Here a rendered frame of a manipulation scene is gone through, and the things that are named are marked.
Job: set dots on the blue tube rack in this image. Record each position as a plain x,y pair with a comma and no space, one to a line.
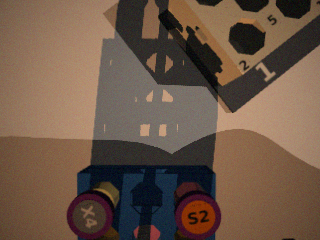
141,202

